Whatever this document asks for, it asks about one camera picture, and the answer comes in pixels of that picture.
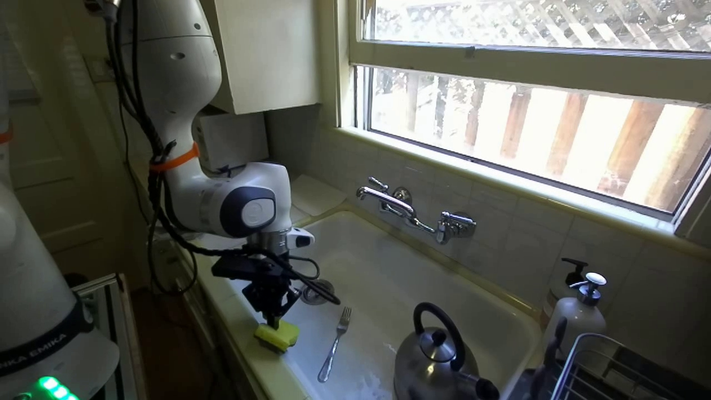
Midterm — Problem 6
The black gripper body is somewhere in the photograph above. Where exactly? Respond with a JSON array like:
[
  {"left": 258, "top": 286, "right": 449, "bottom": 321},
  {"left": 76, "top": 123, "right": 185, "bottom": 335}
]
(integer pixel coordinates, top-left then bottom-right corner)
[{"left": 209, "top": 246, "right": 307, "bottom": 310}]

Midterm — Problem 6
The yellow sponge with dark scrubber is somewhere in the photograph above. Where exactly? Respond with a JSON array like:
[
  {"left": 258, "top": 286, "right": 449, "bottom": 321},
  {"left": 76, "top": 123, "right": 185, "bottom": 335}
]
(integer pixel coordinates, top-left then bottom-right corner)
[{"left": 250, "top": 319, "right": 302, "bottom": 355}]

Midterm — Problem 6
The metal sink drain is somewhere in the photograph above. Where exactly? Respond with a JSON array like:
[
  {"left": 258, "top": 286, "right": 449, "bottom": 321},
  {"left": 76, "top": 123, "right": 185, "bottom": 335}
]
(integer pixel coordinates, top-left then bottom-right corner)
[{"left": 302, "top": 278, "right": 338, "bottom": 308}]

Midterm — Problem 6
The white porcelain sink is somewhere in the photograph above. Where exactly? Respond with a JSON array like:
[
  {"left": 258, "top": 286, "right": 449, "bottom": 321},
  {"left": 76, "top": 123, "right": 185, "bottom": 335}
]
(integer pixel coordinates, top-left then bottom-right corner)
[{"left": 216, "top": 209, "right": 544, "bottom": 400}]

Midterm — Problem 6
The silver metal fork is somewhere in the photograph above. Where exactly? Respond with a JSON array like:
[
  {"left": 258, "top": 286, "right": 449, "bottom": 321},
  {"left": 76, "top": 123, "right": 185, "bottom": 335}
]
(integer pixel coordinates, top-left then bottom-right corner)
[{"left": 316, "top": 305, "right": 355, "bottom": 388}]

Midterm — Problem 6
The white countertop appliance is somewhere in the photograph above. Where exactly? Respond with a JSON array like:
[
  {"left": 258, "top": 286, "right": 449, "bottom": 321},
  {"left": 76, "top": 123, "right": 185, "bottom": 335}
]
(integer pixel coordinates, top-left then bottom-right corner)
[{"left": 193, "top": 112, "right": 272, "bottom": 179}]

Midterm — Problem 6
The white stove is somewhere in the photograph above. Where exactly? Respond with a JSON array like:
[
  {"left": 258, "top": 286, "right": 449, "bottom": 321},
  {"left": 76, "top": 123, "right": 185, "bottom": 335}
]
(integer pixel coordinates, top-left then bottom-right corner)
[{"left": 72, "top": 272, "right": 149, "bottom": 400}]

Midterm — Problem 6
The soap dispenser bottle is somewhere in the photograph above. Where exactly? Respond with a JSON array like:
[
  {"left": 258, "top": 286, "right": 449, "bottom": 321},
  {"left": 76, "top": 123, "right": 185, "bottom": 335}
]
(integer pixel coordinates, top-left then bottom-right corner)
[{"left": 542, "top": 255, "right": 610, "bottom": 373}]

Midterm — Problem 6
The kitchen window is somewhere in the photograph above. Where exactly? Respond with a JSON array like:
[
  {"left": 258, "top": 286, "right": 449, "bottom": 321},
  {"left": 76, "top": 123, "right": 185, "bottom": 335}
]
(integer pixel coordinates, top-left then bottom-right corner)
[{"left": 317, "top": 0, "right": 711, "bottom": 241}]

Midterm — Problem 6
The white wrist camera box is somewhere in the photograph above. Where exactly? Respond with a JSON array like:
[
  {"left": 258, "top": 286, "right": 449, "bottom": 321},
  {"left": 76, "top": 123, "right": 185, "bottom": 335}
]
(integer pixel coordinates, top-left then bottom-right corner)
[{"left": 283, "top": 228, "right": 317, "bottom": 254}]

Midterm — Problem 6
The steel kettle with black handle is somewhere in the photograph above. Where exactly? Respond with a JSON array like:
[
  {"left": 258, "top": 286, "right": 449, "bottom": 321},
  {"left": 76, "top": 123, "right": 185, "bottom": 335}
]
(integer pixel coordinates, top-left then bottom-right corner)
[{"left": 392, "top": 301, "right": 499, "bottom": 400}]

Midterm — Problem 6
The chrome wall faucet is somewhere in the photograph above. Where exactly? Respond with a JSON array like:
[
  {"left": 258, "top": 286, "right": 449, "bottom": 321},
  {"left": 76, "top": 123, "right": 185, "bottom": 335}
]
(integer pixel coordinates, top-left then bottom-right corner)
[{"left": 353, "top": 176, "right": 479, "bottom": 246}]

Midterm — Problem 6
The wire dish rack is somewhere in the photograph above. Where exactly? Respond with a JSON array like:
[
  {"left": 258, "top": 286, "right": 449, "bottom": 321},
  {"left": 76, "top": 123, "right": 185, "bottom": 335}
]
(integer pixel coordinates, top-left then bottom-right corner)
[{"left": 544, "top": 329, "right": 711, "bottom": 400}]

